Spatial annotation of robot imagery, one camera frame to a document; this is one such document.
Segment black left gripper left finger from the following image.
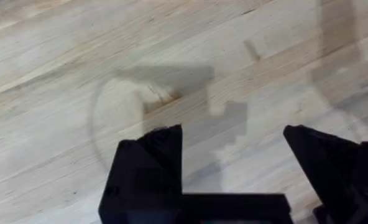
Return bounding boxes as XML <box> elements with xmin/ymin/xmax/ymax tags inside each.
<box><xmin>98</xmin><ymin>124</ymin><xmax>184</xmax><ymax>224</ymax></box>

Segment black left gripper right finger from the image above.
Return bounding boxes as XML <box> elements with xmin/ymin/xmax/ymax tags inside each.
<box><xmin>282</xmin><ymin>124</ymin><xmax>368</xmax><ymax>224</ymax></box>

